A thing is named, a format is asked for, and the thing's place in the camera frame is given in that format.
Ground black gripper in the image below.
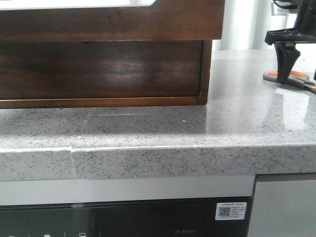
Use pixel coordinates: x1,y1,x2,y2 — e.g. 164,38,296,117
265,0,316,84

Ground dark wooden drawer cabinet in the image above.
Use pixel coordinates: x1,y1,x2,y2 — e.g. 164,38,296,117
0,39,213,109

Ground grey cabinet door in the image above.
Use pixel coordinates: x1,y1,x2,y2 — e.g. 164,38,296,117
248,173,316,237

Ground white curtain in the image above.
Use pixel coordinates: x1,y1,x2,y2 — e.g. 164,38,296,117
212,0,298,50

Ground grey orange handled scissors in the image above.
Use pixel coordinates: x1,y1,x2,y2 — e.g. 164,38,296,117
263,71,316,94

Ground black built-in appliance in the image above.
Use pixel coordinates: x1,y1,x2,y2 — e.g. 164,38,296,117
0,197,252,237

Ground dark wooden drawer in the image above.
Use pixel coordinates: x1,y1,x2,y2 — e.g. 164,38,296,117
0,0,225,42
0,40,204,100

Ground white QR code sticker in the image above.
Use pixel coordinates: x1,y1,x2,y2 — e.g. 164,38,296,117
215,202,247,221

